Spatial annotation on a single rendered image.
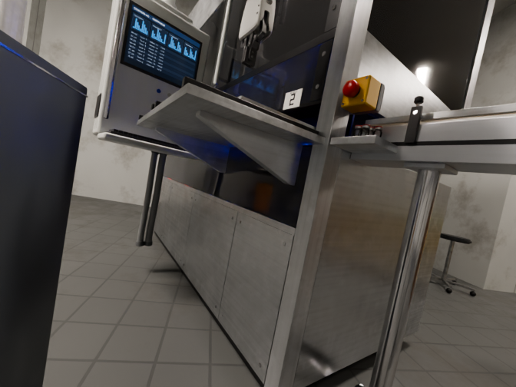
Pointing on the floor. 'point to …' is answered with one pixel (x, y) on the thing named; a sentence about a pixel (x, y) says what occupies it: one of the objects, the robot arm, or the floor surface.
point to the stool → (449, 263)
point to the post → (317, 194)
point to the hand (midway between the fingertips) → (249, 57)
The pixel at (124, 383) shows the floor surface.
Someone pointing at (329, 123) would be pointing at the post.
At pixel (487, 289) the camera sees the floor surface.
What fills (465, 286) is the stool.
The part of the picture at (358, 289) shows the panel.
